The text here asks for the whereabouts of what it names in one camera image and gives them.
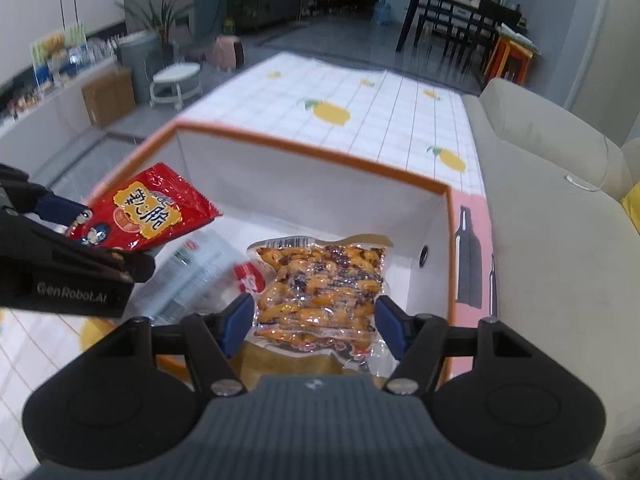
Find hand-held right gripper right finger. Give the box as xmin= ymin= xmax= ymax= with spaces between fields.
xmin=374 ymin=294 xmax=532 ymax=396

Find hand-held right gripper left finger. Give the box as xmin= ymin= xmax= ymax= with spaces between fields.
xmin=102 ymin=292 xmax=255 ymax=397

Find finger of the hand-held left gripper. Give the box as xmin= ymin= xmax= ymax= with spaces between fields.
xmin=0 ymin=209 xmax=157 ymax=284
xmin=0 ymin=162 xmax=93 ymax=233

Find clear bag small red packets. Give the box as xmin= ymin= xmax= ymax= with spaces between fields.
xmin=234 ymin=259 xmax=268 ymax=295

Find white green snack packet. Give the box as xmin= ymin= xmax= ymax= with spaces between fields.
xmin=142 ymin=230 xmax=246 ymax=323

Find red snack packet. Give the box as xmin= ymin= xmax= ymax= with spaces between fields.
xmin=67 ymin=161 xmax=224 ymax=253

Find clear peanut snack packet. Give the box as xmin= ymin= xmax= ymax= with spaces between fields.
xmin=247 ymin=234 xmax=393 ymax=368

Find orange cardboard box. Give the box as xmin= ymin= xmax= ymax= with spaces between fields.
xmin=80 ymin=120 xmax=496 ymax=391

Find brown cardboard carton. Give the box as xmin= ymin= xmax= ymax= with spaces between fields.
xmin=81 ymin=67 xmax=137 ymax=128

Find grey trash bin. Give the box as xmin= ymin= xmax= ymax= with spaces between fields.
xmin=117 ymin=30 xmax=166 ymax=103

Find beige sofa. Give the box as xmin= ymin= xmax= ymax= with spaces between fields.
xmin=460 ymin=77 xmax=640 ymax=480

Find white round wheeled stool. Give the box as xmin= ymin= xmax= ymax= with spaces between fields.
xmin=149 ymin=62 xmax=203 ymax=111

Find checkered printed tablecloth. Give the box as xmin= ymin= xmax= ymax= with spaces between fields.
xmin=0 ymin=51 xmax=497 ymax=466

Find long-leaf potted plant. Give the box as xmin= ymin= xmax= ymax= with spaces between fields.
xmin=115 ymin=0 xmax=193 ymax=56

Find yellow pillow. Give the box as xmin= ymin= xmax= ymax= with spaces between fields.
xmin=620 ymin=192 xmax=640 ymax=237

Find orange stools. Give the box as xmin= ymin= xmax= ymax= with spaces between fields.
xmin=482 ymin=25 xmax=541 ymax=87

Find black dining chair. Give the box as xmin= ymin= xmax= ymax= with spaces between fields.
xmin=467 ymin=0 xmax=521 ymax=86
xmin=420 ymin=5 xmax=471 ymax=61

